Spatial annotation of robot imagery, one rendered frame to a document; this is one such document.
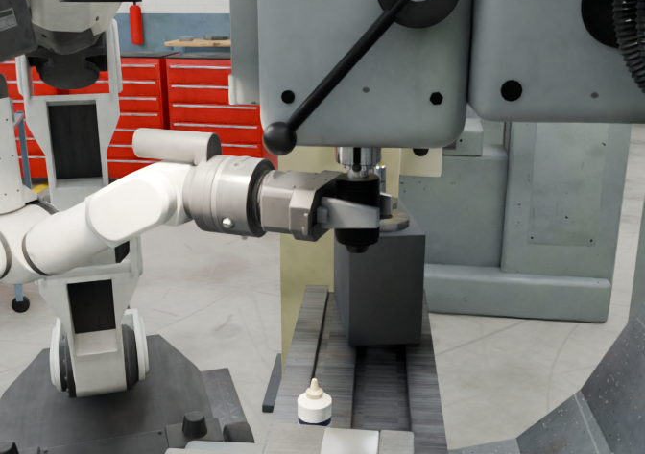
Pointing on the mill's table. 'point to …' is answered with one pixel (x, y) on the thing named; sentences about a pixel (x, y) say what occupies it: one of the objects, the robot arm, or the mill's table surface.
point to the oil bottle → (314, 407)
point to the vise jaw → (296, 439)
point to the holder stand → (383, 283)
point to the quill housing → (351, 7)
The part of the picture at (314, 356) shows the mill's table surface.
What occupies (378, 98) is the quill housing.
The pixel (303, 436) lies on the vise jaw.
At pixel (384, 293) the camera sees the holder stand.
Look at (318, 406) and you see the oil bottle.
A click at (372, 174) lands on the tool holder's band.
